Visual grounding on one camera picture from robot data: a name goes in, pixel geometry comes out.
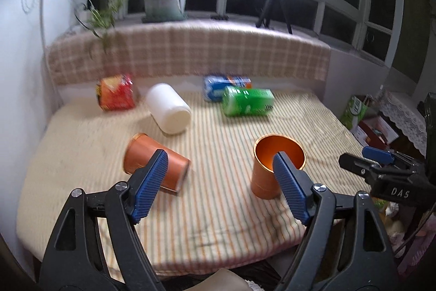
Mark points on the green soda can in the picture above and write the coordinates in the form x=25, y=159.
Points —
x=247, y=102

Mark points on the blue soda can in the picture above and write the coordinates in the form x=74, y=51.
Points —
x=218, y=86

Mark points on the striped table cloth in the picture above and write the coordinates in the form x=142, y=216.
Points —
x=218, y=141

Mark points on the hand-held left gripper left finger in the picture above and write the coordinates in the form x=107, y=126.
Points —
x=150, y=187

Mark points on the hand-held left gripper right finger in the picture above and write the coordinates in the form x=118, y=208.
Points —
x=289, y=187

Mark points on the beige cloth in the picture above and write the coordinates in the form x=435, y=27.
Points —
x=218, y=279

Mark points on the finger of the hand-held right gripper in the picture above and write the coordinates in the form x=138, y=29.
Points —
x=356, y=165
x=378, y=154

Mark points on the red snack packet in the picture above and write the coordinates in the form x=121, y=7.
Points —
x=115, y=92

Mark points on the black tripod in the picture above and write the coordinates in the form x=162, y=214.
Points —
x=274, y=1

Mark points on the white lace cloth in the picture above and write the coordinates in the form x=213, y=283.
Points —
x=407, y=119

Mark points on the plaid blanket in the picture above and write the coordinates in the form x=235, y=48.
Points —
x=211, y=49

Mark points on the white plastic jar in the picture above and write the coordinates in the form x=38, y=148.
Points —
x=168, y=108

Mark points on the orange metallic cup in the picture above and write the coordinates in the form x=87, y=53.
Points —
x=143, y=158
x=264, y=175

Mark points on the red cardboard box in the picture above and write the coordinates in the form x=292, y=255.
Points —
x=374, y=132

